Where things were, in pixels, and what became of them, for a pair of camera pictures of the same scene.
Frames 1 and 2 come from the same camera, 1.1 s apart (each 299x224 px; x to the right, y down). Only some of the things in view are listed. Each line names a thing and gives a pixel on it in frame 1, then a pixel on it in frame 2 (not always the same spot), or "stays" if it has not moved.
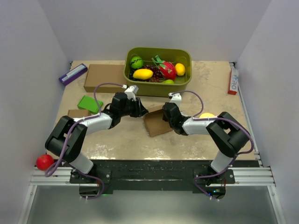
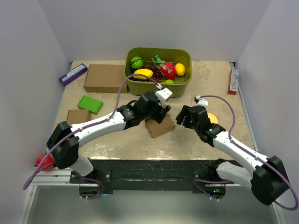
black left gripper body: (132, 109) → (155, 114)
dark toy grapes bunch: (156, 75) stays
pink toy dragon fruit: (167, 69) stays
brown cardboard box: (154, 121) stays
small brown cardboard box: (79, 113) stays
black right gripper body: (165, 119) → (192, 125)
